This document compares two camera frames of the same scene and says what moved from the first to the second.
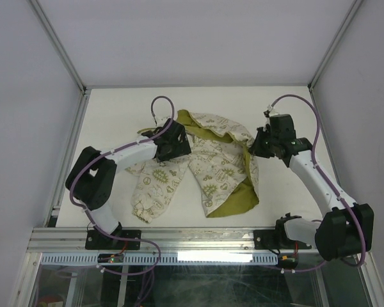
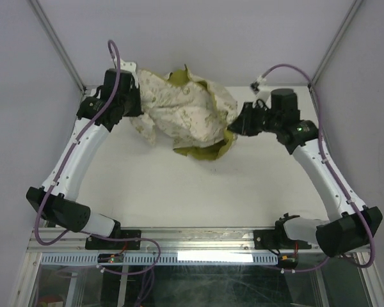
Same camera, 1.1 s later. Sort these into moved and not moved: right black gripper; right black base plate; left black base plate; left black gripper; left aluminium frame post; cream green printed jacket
Moved: right black gripper; cream green printed jacket; left black gripper
Not moved: left black base plate; left aluminium frame post; right black base plate
